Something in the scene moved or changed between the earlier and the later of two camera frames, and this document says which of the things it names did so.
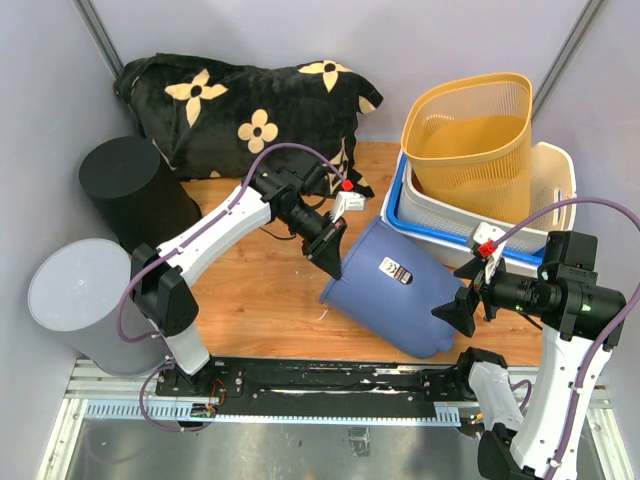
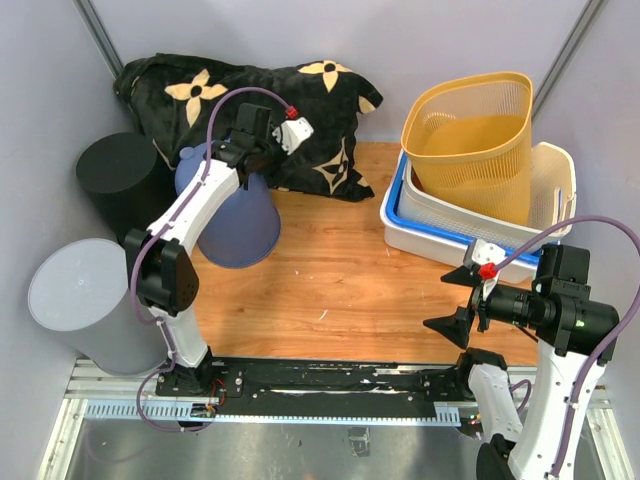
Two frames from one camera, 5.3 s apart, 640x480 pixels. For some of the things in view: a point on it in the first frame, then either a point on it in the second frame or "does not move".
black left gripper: [325, 250] to [282, 156]
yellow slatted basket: [468, 141] does not move
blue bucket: [390, 288] to [245, 228]
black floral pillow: [210, 116] does not move
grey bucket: [75, 292] does not move
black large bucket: [139, 197] does not move
